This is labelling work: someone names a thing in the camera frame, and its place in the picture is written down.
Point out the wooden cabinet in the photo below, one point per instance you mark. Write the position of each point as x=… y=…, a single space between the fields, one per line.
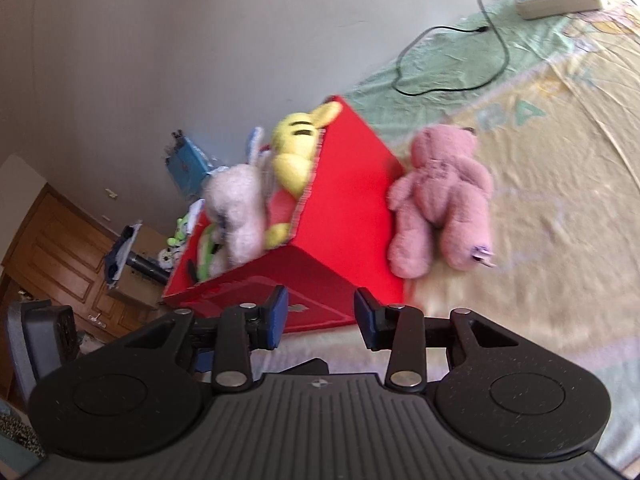
x=55 y=250

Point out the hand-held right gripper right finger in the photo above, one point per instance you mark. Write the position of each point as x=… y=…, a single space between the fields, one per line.
x=366 y=320

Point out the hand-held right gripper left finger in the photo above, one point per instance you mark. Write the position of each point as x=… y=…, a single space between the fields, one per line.
x=277 y=315

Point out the white plush bunny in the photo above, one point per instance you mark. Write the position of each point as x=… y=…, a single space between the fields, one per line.
x=235 y=200

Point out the blue package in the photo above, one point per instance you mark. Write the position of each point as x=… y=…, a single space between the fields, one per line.
x=187 y=165

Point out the black cylinder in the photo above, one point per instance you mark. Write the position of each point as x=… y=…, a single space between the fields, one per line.
x=147 y=266

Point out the blue white bag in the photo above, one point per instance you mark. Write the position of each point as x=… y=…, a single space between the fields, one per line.
x=117 y=255

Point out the pink plush teddy bear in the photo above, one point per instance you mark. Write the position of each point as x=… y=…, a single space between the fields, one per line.
x=440 y=185

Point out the red storage box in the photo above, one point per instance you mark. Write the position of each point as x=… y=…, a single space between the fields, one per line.
x=345 y=185

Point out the yellow plush bear pink shirt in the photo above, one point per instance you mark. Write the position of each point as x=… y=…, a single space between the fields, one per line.
x=292 y=165

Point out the green plush toy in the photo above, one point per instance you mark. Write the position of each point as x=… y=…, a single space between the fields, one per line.
x=207 y=255

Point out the cartoon printed bed sheet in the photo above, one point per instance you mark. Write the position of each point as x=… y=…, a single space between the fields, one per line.
x=550 y=210

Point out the small green white toy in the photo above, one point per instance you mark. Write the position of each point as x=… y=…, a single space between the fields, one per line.
x=180 y=230

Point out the cardboard box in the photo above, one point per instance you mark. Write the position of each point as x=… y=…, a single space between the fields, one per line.
x=135 y=290

